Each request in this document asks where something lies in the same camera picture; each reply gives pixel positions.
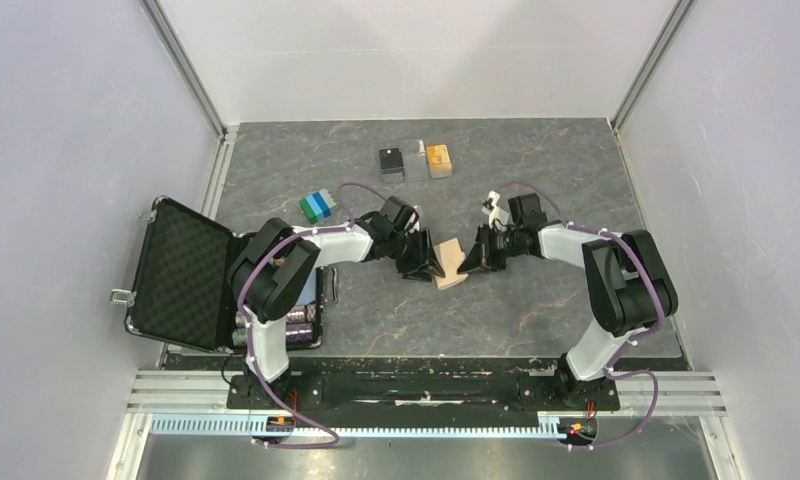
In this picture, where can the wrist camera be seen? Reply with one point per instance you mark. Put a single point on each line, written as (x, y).
(523, 212)
(395, 216)

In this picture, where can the clear acrylic card stand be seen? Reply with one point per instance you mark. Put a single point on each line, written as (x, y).
(414, 157)

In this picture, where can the black foam-lined case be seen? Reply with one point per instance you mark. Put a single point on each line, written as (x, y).
(182, 292)

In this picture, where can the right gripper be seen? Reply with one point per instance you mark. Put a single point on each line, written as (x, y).
(476, 259)

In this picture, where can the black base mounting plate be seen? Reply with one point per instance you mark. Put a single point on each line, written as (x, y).
(323, 392)

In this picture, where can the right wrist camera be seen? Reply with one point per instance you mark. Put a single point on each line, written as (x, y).
(523, 212)

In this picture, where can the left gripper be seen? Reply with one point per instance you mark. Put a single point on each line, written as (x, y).
(424, 260)

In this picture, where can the green blue grey block stack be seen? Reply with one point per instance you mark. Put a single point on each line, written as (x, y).
(318, 206)

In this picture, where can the white cable duct strip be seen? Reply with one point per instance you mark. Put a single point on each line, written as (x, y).
(280, 427)

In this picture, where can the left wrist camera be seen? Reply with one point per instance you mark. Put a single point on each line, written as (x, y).
(395, 216)

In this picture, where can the beige leather card holder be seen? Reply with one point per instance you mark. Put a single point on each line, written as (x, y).
(451, 256)

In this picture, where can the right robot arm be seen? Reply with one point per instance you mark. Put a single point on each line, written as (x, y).
(630, 290)

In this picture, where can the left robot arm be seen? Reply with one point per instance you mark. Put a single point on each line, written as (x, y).
(269, 275)

